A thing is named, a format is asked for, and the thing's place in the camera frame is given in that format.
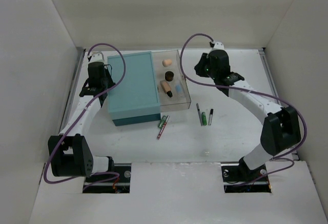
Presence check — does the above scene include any clear plastic bottle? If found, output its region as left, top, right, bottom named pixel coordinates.
left=174, top=79, right=185, bottom=99

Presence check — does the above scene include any brown round jar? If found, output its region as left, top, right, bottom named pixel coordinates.
left=165, top=71, right=174, bottom=82

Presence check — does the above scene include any beige makeup sponge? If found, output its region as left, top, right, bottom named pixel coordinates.
left=162, top=59, right=172, bottom=67

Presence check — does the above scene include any beige foundation bottle black cap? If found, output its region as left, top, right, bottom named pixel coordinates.
left=160, top=80, right=173, bottom=98

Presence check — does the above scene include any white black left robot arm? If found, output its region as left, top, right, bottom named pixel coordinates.
left=48, top=60, right=115, bottom=182

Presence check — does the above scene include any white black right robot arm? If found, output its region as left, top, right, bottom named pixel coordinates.
left=194, top=50, right=301, bottom=181

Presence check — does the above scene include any teal makeup box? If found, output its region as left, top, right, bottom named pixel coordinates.
left=107, top=51, right=161, bottom=127

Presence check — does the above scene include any red makeup pencil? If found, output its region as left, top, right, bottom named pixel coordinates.
left=157, top=115, right=170, bottom=140

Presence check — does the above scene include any grey eyeliner pencil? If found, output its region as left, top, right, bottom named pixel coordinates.
left=196, top=103, right=203, bottom=126

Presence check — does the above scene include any clear acrylic drawer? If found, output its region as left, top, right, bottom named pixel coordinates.
left=152, top=50, right=191, bottom=113

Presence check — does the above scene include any black silver mascara pen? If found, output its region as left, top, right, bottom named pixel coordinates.
left=208, top=109, right=214, bottom=126

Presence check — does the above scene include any green tube right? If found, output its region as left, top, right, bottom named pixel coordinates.
left=201, top=112, right=207, bottom=126

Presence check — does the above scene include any green tube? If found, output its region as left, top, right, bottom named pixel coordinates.
left=201, top=112, right=207, bottom=126
left=158, top=115, right=167, bottom=129

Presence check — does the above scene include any green tube left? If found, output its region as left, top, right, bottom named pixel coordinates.
left=158, top=115, right=167, bottom=129

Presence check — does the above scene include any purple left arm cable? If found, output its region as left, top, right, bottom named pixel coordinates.
left=44, top=43, right=126, bottom=193

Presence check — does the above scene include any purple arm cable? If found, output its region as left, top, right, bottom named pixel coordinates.
left=44, top=43, right=126, bottom=193
left=180, top=33, right=308, bottom=186

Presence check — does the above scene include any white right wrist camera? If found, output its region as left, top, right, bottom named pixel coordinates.
left=209, top=40, right=225, bottom=51

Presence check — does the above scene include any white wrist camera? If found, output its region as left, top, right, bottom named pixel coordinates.
left=209, top=40, right=225, bottom=51
left=87, top=51, right=105, bottom=64

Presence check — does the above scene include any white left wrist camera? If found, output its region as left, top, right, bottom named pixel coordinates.
left=87, top=51, right=105, bottom=64

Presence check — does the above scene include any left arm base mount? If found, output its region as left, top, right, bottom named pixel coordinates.
left=83, top=164, right=132, bottom=194

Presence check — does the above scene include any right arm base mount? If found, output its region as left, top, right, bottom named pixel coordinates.
left=221, top=164, right=271, bottom=193

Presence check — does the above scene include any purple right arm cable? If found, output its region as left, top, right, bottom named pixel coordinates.
left=180, top=33, right=308, bottom=186

